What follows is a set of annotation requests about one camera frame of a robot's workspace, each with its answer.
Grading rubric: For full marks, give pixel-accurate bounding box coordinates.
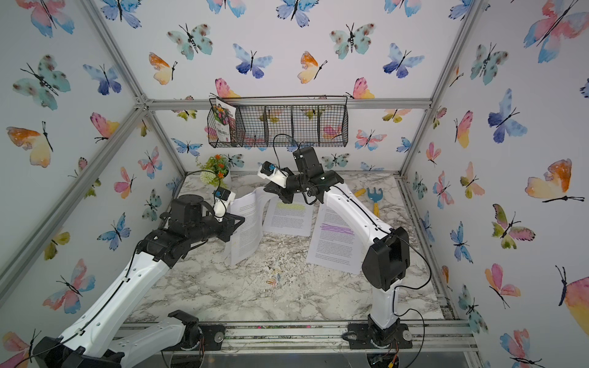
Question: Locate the black wire basket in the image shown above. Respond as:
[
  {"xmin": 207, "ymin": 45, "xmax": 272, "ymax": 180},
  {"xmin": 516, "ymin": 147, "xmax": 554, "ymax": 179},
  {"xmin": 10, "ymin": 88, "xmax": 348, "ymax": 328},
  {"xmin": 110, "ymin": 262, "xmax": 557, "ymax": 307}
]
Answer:
[{"xmin": 205, "ymin": 95, "xmax": 349, "ymax": 150}]

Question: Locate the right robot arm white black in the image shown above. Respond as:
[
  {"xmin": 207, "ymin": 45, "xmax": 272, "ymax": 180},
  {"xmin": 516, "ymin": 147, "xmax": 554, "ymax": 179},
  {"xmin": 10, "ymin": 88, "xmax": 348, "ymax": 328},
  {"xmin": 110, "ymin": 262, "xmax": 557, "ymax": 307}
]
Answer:
[{"xmin": 258, "ymin": 147, "xmax": 410, "ymax": 331}]

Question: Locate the colourful seed packet booklet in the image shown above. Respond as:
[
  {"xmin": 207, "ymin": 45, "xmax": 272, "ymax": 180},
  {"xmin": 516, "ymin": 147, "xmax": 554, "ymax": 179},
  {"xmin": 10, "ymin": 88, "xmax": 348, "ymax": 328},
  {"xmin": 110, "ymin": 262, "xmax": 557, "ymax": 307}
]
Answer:
[{"xmin": 213, "ymin": 98, "xmax": 237, "ymax": 143}]

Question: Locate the document with purple highlight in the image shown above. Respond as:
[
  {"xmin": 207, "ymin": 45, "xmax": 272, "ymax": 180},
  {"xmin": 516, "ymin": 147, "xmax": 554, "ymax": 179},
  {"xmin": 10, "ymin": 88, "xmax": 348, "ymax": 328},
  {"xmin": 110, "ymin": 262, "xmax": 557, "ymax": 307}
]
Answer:
[{"xmin": 306, "ymin": 205, "xmax": 361, "ymax": 274}]

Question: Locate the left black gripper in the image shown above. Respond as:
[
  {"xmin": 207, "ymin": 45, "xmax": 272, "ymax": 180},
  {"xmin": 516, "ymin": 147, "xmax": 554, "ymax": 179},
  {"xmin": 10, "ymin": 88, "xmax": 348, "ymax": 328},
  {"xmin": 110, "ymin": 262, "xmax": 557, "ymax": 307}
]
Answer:
[{"xmin": 188, "ymin": 211, "xmax": 245, "ymax": 246}]

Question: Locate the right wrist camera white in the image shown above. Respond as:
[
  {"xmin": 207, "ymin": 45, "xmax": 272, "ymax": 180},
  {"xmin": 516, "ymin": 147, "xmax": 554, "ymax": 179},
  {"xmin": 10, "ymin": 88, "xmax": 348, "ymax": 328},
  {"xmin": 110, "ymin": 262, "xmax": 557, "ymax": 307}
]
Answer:
[{"xmin": 258, "ymin": 161, "xmax": 290, "ymax": 189}]

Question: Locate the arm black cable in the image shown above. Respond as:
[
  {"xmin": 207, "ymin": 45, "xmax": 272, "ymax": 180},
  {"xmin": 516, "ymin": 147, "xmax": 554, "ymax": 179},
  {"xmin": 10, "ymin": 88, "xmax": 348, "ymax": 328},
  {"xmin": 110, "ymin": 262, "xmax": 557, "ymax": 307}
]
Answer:
[
  {"xmin": 272, "ymin": 132, "xmax": 433, "ymax": 368},
  {"xmin": 13, "ymin": 169, "xmax": 222, "ymax": 368}
]

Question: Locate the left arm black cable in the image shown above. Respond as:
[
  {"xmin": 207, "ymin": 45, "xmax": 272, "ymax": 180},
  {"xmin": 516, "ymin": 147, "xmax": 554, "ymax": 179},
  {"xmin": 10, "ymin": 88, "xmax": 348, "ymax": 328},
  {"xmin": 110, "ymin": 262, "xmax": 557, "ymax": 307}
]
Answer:
[{"xmin": 13, "ymin": 169, "xmax": 222, "ymax": 368}]

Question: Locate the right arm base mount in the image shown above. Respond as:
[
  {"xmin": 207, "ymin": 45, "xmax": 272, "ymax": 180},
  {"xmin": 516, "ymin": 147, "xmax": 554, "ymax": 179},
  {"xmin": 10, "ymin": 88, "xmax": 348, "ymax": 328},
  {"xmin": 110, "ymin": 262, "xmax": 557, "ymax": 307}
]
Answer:
[{"xmin": 341, "ymin": 321, "xmax": 413, "ymax": 350}]

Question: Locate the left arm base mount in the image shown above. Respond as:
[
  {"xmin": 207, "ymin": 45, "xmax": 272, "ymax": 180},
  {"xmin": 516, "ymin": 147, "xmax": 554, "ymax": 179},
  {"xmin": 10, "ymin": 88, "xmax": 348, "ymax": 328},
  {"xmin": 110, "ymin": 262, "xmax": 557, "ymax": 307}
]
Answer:
[{"xmin": 164, "ymin": 324, "xmax": 226, "ymax": 353}]

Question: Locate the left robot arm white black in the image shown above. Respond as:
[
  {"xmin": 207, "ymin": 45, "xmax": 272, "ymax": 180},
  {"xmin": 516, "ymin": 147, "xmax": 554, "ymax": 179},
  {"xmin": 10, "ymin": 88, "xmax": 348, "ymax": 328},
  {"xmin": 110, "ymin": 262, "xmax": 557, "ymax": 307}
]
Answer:
[{"xmin": 32, "ymin": 188, "xmax": 245, "ymax": 367}]

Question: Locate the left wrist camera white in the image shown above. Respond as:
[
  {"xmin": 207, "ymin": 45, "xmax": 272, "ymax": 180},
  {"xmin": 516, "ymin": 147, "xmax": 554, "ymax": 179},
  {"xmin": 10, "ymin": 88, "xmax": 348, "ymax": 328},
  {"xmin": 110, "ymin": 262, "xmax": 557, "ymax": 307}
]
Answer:
[{"xmin": 213, "ymin": 187, "xmax": 236, "ymax": 222}]

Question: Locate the artificial flower plant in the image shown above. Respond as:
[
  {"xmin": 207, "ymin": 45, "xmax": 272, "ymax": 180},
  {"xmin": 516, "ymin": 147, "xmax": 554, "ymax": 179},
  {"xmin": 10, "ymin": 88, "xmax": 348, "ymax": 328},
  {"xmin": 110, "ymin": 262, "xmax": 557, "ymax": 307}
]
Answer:
[{"xmin": 196, "ymin": 154, "xmax": 232, "ymax": 189}]

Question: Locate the plain text document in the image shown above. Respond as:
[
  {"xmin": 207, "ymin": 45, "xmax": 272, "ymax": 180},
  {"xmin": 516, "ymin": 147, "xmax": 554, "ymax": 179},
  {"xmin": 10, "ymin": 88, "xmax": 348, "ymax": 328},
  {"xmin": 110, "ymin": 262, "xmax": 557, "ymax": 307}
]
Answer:
[{"xmin": 223, "ymin": 187, "xmax": 273, "ymax": 266}]

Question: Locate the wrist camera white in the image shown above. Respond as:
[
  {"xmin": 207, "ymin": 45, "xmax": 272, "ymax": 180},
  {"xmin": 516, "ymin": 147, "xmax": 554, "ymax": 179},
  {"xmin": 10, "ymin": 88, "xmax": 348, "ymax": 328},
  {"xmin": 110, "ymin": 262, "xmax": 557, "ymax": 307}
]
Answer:
[
  {"xmin": 258, "ymin": 161, "xmax": 290, "ymax": 189},
  {"xmin": 213, "ymin": 187, "xmax": 236, "ymax": 222}
]

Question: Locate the document with green highlight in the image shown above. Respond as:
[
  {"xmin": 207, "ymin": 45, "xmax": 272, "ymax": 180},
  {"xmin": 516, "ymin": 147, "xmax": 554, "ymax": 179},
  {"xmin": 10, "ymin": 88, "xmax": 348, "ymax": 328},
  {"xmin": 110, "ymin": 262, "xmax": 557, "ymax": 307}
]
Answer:
[{"xmin": 262, "ymin": 194, "xmax": 314, "ymax": 237}]

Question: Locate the aluminium front rail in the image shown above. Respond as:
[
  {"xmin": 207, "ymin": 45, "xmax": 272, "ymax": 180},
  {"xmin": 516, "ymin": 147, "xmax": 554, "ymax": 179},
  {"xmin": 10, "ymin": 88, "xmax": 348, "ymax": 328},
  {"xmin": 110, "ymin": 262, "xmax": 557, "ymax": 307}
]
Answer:
[{"xmin": 89, "ymin": 319, "xmax": 479, "ymax": 356}]

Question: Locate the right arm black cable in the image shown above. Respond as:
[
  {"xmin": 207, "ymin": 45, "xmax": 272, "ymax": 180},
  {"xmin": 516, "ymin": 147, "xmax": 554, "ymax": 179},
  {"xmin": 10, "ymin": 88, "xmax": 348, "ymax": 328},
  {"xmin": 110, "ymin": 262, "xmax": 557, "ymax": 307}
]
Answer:
[{"xmin": 272, "ymin": 132, "xmax": 433, "ymax": 368}]

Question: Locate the blue toy rake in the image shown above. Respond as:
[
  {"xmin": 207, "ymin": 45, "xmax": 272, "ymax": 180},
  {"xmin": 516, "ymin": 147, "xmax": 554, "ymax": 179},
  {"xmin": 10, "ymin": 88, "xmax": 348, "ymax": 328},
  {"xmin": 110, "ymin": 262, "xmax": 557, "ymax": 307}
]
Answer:
[{"xmin": 367, "ymin": 188, "xmax": 383, "ymax": 217}]

